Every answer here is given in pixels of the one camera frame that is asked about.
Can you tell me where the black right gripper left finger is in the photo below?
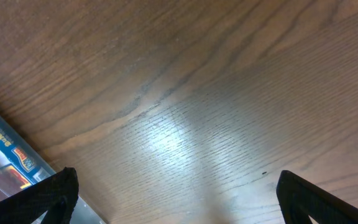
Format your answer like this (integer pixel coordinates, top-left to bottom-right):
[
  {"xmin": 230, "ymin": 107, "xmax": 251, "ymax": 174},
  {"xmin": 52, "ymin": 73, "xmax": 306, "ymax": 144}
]
[{"xmin": 0, "ymin": 167, "xmax": 79, "ymax": 224}]

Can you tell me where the clear plastic container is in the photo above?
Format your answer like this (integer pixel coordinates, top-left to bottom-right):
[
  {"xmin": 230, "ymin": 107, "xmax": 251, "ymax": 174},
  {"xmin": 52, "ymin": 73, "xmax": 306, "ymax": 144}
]
[{"xmin": 0, "ymin": 117, "xmax": 105, "ymax": 224}]

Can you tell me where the blue Kool Fever box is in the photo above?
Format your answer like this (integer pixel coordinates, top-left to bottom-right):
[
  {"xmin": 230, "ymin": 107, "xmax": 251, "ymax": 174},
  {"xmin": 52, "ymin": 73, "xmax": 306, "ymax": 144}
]
[{"xmin": 0, "ymin": 128, "xmax": 51, "ymax": 190}]

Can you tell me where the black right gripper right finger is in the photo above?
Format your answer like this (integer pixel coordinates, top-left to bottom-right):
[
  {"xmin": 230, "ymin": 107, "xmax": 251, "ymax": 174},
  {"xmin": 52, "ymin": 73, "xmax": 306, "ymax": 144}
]
[{"xmin": 276, "ymin": 170, "xmax": 358, "ymax": 224}]

